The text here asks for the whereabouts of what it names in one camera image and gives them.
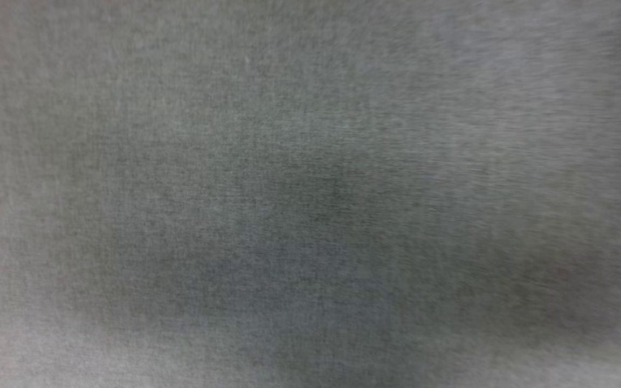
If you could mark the grey fabric sofa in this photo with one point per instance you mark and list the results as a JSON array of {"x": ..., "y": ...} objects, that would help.
[{"x": 310, "y": 194}]

